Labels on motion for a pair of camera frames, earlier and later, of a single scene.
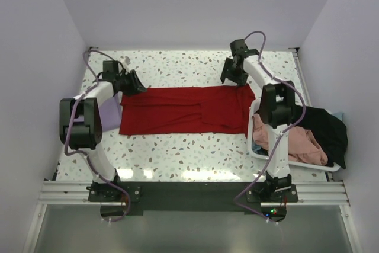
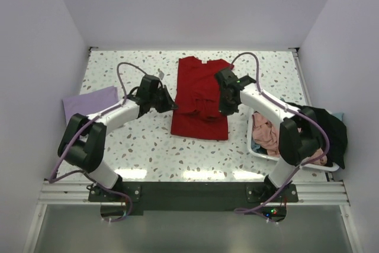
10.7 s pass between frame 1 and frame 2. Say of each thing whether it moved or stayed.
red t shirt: moved
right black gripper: moved
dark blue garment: stayed
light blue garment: stayed
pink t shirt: stayed
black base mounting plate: stayed
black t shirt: stayed
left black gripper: moved
